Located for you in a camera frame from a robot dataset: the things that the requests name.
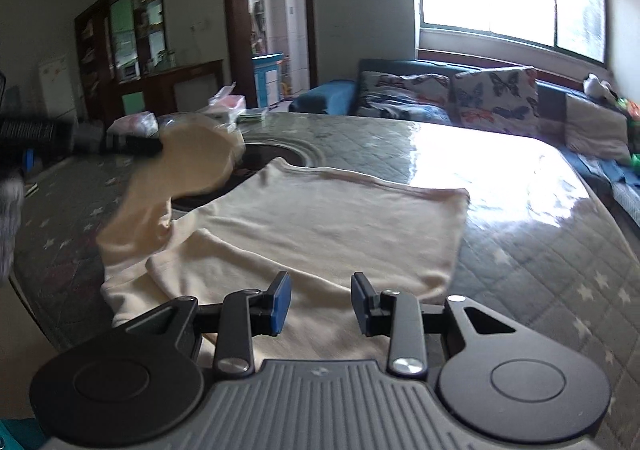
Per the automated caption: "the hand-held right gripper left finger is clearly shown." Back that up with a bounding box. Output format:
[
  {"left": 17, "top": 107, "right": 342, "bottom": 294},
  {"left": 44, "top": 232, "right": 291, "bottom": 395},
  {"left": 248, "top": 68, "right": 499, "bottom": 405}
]
[{"left": 117, "top": 271, "right": 293, "bottom": 377}]

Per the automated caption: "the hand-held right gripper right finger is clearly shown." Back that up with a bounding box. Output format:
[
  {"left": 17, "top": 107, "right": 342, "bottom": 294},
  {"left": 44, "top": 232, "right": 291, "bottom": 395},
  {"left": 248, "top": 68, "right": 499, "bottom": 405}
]
[{"left": 350, "top": 271, "right": 521, "bottom": 377}]

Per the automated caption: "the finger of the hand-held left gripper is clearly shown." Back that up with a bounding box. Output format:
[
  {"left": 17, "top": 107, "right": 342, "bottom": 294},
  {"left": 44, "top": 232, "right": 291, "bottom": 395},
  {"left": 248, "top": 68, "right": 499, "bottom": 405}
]
[{"left": 102, "top": 136, "right": 165, "bottom": 159}]

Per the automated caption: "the cream sweatshirt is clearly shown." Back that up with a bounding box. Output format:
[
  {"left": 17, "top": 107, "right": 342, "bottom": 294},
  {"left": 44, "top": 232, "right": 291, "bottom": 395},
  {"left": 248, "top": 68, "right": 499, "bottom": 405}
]
[{"left": 95, "top": 122, "right": 471, "bottom": 363}]

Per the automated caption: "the soft tissue pack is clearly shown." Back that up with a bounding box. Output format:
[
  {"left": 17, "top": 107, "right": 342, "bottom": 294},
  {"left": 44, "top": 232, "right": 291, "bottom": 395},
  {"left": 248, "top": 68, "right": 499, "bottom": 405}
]
[{"left": 107, "top": 112, "right": 160, "bottom": 137}]

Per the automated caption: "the white pink tissue box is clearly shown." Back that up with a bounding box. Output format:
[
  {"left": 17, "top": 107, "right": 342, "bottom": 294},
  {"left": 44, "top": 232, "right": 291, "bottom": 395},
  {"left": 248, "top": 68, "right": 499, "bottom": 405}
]
[{"left": 207, "top": 87, "right": 247, "bottom": 125}]

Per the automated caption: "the wooden display cabinet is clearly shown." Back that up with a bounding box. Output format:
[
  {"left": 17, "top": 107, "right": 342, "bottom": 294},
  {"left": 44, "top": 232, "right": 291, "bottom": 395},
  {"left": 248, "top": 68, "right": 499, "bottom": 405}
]
[{"left": 74, "top": 0, "right": 167, "bottom": 127}]

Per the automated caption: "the round black induction cooktop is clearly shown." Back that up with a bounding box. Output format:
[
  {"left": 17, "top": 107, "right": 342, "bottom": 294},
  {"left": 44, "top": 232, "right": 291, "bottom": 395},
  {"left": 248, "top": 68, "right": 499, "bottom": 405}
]
[{"left": 172, "top": 142, "right": 313, "bottom": 211}]

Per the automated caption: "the blue white cabinet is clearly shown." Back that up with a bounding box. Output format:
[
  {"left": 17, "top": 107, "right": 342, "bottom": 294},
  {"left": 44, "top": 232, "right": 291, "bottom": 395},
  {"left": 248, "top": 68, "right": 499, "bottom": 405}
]
[{"left": 252, "top": 54, "right": 287, "bottom": 106}]

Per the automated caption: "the quilted star table cover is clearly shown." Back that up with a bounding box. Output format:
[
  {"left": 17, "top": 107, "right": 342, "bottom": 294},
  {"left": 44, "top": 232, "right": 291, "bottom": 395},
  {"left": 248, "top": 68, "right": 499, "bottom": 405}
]
[{"left": 10, "top": 112, "right": 640, "bottom": 450}]

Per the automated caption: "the blue sofa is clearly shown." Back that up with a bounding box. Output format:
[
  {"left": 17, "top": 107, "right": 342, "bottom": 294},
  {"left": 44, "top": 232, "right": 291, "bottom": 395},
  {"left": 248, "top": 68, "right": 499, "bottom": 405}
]
[{"left": 289, "top": 58, "right": 640, "bottom": 235}]

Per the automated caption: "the butterfly print pillow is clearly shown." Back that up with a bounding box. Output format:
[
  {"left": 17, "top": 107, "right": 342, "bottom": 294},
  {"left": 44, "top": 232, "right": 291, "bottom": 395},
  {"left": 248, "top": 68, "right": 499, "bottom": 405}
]
[
  {"left": 355, "top": 71, "right": 453, "bottom": 125},
  {"left": 450, "top": 66, "right": 541, "bottom": 135}
]

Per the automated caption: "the grey pillow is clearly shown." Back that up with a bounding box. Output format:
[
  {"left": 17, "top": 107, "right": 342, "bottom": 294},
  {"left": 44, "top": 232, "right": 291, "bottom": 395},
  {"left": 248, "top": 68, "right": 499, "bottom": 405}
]
[{"left": 564, "top": 94, "right": 631, "bottom": 161}]

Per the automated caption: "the panda plush toy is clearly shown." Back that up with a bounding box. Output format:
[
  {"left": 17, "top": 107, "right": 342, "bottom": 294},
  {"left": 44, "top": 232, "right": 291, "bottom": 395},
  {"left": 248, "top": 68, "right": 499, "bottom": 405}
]
[{"left": 584, "top": 74, "right": 621, "bottom": 101}]

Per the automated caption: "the green orange plush toy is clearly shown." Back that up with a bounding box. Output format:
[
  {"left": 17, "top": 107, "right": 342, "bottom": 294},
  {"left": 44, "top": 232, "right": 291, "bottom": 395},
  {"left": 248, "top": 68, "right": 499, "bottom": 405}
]
[{"left": 617, "top": 98, "right": 640, "bottom": 127}]

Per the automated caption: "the brown door frame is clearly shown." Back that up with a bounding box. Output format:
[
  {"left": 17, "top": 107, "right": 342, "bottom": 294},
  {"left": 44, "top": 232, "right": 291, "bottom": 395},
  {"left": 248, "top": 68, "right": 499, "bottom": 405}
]
[{"left": 221, "top": 0, "right": 319, "bottom": 103}]

